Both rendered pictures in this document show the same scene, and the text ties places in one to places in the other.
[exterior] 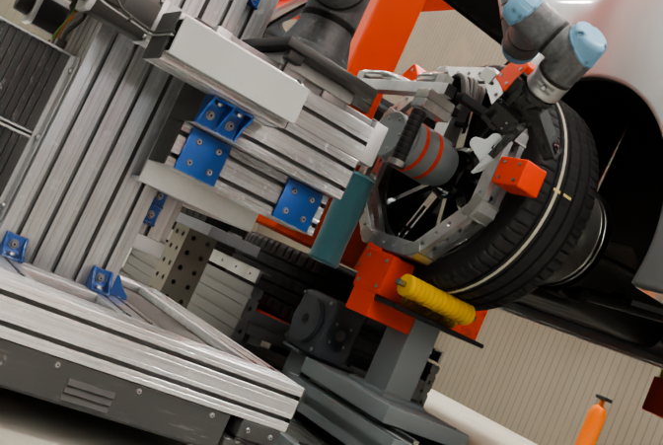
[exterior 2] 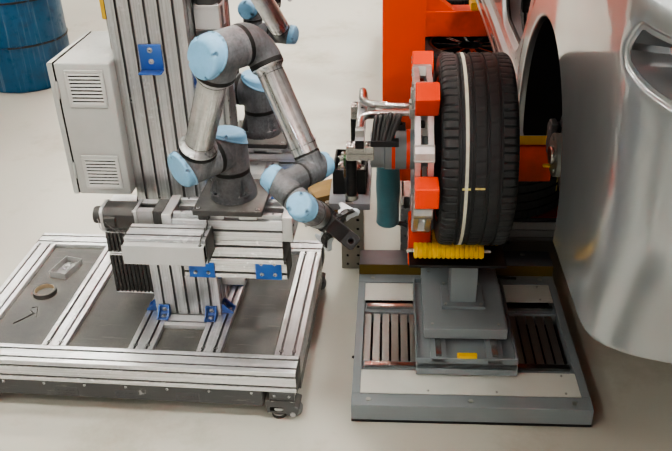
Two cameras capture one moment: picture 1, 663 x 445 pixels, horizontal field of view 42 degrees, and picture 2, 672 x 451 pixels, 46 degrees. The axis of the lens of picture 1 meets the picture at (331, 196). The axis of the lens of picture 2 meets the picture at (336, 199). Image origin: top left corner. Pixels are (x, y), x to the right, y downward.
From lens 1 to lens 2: 2.19 m
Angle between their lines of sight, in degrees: 50
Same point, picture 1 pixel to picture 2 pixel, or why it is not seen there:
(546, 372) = not seen: outside the picture
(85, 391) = (185, 395)
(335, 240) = (383, 212)
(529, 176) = (422, 199)
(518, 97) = not seen: hidden behind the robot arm
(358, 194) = (384, 181)
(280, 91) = (187, 255)
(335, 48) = (229, 194)
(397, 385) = (458, 295)
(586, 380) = not seen: outside the picture
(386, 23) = (398, 8)
